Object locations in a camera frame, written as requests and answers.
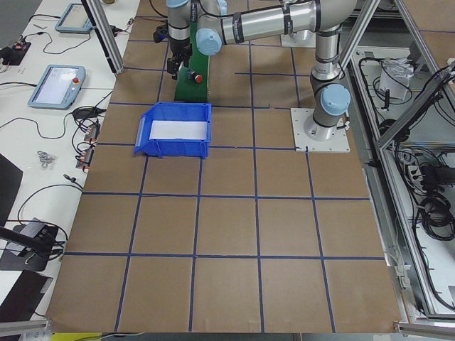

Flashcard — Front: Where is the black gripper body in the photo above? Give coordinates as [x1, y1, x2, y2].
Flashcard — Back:
[169, 38, 192, 65]

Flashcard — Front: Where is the red push button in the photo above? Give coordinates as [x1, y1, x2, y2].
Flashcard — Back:
[186, 69, 203, 84]

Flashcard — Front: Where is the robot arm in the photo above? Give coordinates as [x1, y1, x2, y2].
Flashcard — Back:
[163, 0, 355, 142]

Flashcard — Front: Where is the blue bin with buttons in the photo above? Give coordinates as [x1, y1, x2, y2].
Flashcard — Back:
[134, 102, 212, 159]

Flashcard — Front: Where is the green conveyor belt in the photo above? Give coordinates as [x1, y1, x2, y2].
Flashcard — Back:
[174, 23, 210, 103]

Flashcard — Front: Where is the white foam pad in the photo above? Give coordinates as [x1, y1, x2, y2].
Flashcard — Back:
[150, 120, 208, 140]

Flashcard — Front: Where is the far teach pendant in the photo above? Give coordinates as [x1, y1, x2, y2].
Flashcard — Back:
[55, 3, 92, 34]

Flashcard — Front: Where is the teach pendant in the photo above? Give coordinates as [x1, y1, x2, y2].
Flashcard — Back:
[55, 3, 92, 34]
[28, 65, 86, 109]

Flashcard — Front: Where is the near teach pendant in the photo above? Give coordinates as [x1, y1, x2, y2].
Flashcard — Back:
[28, 65, 86, 109]

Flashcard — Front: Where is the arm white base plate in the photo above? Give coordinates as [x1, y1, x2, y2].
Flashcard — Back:
[280, 30, 316, 48]
[291, 108, 350, 153]

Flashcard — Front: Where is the aluminium frame cabinet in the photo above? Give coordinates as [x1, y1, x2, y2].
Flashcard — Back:
[343, 1, 454, 327]

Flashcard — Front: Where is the black camera stand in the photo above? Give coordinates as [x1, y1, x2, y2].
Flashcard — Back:
[1, 218, 63, 271]

